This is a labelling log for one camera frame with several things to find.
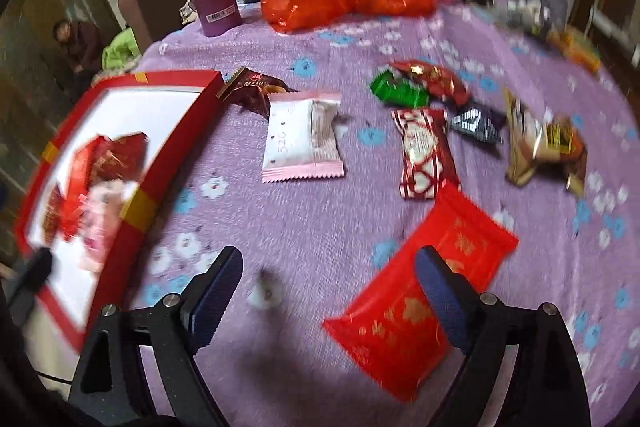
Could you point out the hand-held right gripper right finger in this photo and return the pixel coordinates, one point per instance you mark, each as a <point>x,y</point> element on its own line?
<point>440,292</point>

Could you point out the large red gold-flowered snack packet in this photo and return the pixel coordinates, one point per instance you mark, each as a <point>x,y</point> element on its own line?
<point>400,307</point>

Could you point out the red heart pattern snack packet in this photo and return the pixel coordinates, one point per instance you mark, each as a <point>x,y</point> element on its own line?
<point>422,152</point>

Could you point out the black striped snack packet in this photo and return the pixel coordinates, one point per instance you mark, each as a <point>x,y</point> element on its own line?
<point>475,122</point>

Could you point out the brown gold snack packet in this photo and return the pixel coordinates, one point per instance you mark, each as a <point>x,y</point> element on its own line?
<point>250,89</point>

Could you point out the clear plastic bag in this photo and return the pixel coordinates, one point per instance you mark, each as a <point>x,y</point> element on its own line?
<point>522,14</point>

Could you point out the white and pink snack packet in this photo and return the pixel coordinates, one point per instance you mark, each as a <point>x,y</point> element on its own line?
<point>300,137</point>

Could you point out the red gift box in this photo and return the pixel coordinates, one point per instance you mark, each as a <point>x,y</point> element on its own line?
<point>165,147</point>

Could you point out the red and gold candy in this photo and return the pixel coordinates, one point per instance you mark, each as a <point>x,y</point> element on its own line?
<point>435,79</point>

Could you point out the orange box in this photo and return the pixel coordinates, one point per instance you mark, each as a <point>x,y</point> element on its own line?
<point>575,49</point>

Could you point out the dark wooden cabinet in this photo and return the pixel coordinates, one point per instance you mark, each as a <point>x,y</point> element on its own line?
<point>35,37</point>

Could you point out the purple floral tablecloth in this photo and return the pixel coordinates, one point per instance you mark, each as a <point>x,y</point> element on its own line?
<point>325,217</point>

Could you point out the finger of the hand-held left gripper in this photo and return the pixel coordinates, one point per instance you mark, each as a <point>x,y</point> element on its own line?
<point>30,277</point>

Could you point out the orange brown snack packet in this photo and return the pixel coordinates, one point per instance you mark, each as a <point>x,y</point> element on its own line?
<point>565,147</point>

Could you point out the green cloth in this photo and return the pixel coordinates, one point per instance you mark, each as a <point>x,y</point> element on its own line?
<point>122,52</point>

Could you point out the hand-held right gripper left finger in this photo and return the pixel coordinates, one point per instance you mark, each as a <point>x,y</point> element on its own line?
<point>215,299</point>

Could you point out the green candy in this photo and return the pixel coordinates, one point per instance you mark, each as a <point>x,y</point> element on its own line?
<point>400,89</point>

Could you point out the red foil snack packet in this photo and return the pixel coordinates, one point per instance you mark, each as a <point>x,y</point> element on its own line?
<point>107,162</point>

